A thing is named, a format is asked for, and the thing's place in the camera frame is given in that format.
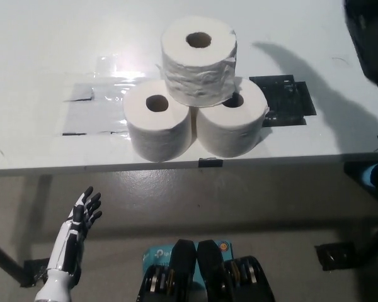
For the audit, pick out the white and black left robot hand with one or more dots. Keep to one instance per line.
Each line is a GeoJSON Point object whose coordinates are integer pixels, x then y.
{"type": "Point", "coordinates": [70, 239]}

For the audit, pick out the wrinkled white toilet paper roll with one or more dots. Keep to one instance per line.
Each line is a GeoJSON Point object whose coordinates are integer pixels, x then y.
{"type": "Point", "coordinates": [198, 75]}

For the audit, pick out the black floor tape patch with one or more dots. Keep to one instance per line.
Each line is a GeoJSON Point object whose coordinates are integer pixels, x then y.
{"type": "Point", "coordinates": [334, 256]}
{"type": "Point", "coordinates": [34, 270]}

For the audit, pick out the black slanted table leg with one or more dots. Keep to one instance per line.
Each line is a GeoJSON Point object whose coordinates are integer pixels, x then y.
{"type": "Point", "coordinates": [375, 242]}
{"type": "Point", "coordinates": [6, 261]}

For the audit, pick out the teal tp-link cardboard box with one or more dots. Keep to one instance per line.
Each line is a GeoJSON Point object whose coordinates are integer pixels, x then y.
{"type": "Point", "coordinates": [156, 255]}

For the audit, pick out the glossy grey clear tape patch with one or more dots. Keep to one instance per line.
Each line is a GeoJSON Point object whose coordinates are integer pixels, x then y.
{"type": "Point", "coordinates": [94, 116]}

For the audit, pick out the small black tape strip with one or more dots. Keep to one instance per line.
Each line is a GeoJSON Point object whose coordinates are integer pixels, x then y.
{"type": "Point", "coordinates": [210, 163]}

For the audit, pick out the black tape patch on table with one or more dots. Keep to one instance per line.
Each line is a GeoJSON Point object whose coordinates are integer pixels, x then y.
{"type": "Point", "coordinates": [286, 100]}

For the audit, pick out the small blue object under table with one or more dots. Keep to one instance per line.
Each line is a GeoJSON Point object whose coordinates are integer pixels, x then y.
{"type": "Point", "coordinates": [370, 176]}

